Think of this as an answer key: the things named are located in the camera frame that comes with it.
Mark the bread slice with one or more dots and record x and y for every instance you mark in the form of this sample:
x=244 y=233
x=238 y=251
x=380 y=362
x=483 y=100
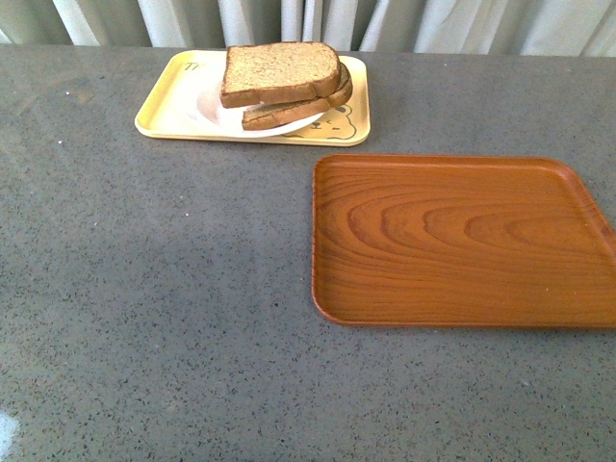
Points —
x=269 y=116
x=280 y=72

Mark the white round plate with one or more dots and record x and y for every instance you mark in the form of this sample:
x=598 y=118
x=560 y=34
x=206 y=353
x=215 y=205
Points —
x=204 y=82

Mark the brown wooden tray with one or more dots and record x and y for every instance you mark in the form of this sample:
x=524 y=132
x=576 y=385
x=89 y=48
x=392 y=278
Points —
x=402 y=240

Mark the yellow bear tray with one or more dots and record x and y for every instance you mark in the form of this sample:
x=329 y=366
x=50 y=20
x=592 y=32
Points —
x=165 y=113

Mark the white curtain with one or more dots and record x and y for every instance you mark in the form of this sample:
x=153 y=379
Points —
x=535 y=28

